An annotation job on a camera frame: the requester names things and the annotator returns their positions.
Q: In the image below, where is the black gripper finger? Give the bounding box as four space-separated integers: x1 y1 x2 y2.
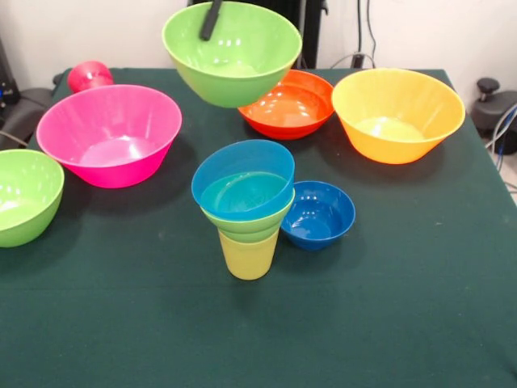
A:
200 0 224 41

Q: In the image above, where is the large green plastic bowl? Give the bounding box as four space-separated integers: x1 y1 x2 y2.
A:
162 1 303 109
0 149 65 249

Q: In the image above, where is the red-orange plastic bowl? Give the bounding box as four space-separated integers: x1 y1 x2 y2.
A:
237 69 335 141

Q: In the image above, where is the light blue plastic bowl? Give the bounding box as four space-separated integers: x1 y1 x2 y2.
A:
191 139 296 222

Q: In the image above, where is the small green plastic bowl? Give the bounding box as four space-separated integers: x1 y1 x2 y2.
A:
200 189 296 244

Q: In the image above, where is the yellow plastic cup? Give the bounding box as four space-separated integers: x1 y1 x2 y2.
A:
217 228 280 280

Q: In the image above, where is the black computer tower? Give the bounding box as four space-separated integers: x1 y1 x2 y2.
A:
0 36 20 107

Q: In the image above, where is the red plastic cup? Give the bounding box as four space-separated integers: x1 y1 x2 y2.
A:
66 60 116 95

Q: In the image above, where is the large pink plastic bowl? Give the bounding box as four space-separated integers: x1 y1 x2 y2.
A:
36 83 183 189

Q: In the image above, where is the large orange plastic bowl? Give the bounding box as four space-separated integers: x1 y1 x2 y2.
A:
330 67 466 165

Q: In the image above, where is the dark blue plastic bowl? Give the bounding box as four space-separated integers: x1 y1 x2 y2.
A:
280 180 357 251

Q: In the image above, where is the dark green tablecloth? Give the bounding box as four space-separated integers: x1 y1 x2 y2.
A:
0 66 517 388

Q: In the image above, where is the black wall cable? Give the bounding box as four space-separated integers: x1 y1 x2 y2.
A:
357 0 377 57

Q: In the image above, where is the grey cable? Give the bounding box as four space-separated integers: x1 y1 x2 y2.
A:
0 129 28 147

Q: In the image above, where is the light blue cable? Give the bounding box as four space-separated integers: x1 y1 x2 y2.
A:
484 103 517 173

